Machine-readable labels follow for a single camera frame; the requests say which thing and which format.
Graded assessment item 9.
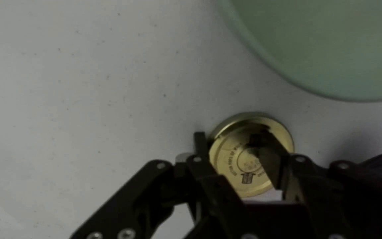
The gold metal jar lid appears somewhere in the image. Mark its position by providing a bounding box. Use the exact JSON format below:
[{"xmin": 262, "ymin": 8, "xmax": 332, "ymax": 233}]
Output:
[{"xmin": 209, "ymin": 110, "xmax": 296, "ymax": 200}]

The green bowl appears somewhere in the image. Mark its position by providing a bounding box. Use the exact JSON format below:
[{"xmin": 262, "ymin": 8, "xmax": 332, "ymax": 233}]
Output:
[{"xmin": 219, "ymin": 0, "xmax": 382, "ymax": 103}]

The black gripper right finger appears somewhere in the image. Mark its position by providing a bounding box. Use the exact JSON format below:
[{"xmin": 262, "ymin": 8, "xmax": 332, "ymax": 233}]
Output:
[{"xmin": 248, "ymin": 131, "xmax": 292, "ymax": 191}]

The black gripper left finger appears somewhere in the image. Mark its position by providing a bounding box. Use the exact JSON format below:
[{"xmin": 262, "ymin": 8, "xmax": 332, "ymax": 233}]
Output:
[{"xmin": 193, "ymin": 130, "xmax": 211, "ymax": 163}]

